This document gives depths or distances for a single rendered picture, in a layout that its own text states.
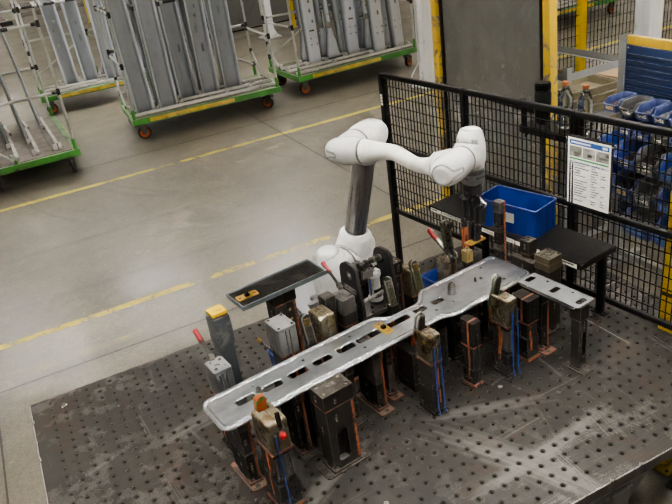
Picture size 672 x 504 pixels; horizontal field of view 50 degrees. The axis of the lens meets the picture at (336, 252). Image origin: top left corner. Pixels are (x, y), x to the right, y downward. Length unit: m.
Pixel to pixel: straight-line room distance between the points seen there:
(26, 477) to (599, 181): 3.09
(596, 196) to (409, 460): 1.31
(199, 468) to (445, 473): 0.86
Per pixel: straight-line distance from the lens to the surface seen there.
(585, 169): 3.08
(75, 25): 11.76
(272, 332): 2.57
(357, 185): 3.14
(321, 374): 2.47
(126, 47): 9.13
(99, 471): 2.84
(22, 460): 4.25
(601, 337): 3.12
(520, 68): 4.74
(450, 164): 2.46
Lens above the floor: 2.47
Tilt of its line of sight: 27 degrees down
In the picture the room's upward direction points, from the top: 8 degrees counter-clockwise
